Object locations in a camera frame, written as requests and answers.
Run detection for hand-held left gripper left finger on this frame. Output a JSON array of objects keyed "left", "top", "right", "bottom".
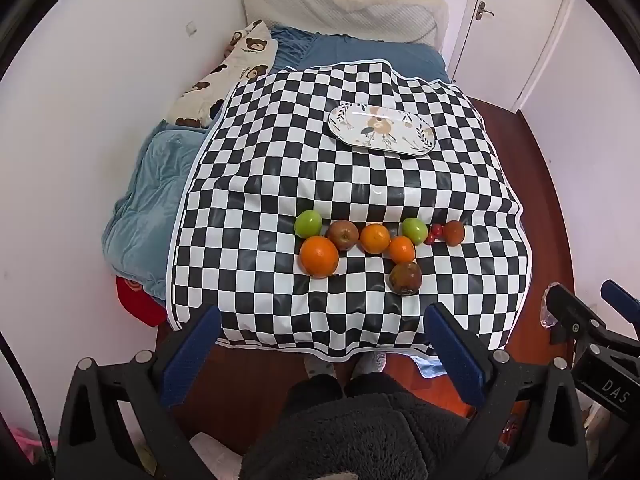
[{"left": 57, "top": 302, "right": 223, "bottom": 480}]

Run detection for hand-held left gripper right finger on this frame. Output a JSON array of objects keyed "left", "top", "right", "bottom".
[{"left": 425, "top": 301, "right": 591, "bottom": 480}]

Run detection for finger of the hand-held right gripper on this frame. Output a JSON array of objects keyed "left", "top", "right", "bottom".
[
  {"left": 545, "top": 282, "right": 608, "bottom": 346},
  {"left": 600, "top": 280, "right": 640, "bottom": 331}
]

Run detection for brownish apple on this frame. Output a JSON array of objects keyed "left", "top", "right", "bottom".
[{"left": 389, "top": 261, "right": 423, "bottom": 296}]

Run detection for brown rough-skinned orange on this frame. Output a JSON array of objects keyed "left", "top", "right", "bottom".
[{"left": 443, "top": 220, "right": 466, "bottom": 247}]

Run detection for green apple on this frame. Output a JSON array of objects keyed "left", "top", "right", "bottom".
[
  {"left": 294, "top": 210, "right": 322, "bottom": 239},
  {"left": 401, "top": 217, "right": 429, "bottom": 245}
]

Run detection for medium orange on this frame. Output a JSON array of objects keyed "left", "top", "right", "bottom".
[{"left": 359, "top": 223, "right": 392, "bottom": 255}]

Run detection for large orange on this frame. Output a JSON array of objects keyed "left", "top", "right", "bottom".
[{"left": 299, "top": 235, "right": 340, "bottom": 279}]

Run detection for dark red apple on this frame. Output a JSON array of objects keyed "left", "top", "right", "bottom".
[{"left": 327, "top": 220, "right": 360, "bottom": 251}]

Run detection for floral oval plate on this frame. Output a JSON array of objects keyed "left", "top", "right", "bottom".
[{"left": 327, "top": 101, "right": 437, "bottom": 159}]

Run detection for clear plastic bag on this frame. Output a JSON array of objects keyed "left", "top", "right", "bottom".
[{"left": 540, "top": 282, "right": 562, "bottom": 331}]

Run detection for red cloth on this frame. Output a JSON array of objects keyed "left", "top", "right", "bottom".
[{"left": 116, "top": 275, "right": 168, "bottom": 328}]

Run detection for grey speckled sock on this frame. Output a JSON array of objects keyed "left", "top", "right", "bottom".
[
  {"left": 305, "top": 356, "right": 337, "bottom": 380},
  {"left": 356, "top": 351, "right": 388, "bottom": 375}
]

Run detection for white plastic bag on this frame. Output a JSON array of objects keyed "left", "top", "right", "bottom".
[{"left": 190, "top": 432, "right": 251, "bottom": 480}]

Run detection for small orange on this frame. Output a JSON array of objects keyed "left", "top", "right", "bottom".
[{"left": 387, "top": 235, "right": 416, "bottom": 264}]

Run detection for person's black pants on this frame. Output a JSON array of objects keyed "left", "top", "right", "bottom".
[{"left": 285, "top": 374, "right": 406, "bottom": 403}]

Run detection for light blue blanket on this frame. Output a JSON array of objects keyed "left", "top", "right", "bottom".
[{"left": 101, "top": 120, "right": 211, "bottom": 306}]

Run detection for black white checkered cloth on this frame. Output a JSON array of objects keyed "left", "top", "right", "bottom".
[{"left": 165, "top": 59, "right": 533, "bottom": 361}]

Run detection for pink cloth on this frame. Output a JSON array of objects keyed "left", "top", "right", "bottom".
[{"left": 7, "top": 427, "right": 58, "bottom": 461}]

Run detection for bear print pillow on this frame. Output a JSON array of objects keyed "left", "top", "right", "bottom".
[{"left": 165, "top": 20, "right": 279, "bottom": 128}]

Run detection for white door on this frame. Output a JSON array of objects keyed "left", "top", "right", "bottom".
[{"left": 447, "top": 0, "right": 571, "bottom": 111}]

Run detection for blue bedsheet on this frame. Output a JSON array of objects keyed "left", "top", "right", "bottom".
[{"left": 270, "top": 25, "right": 451, "bottom": 83}]

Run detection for white pillow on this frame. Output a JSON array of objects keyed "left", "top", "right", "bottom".
[{"left": 240, "top": 0, "right": 448, "bottom": 53}]

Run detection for black cable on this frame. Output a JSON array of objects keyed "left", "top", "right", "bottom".
[{"left": 0, "top": 332, "right": 56, "bottom": 480}]

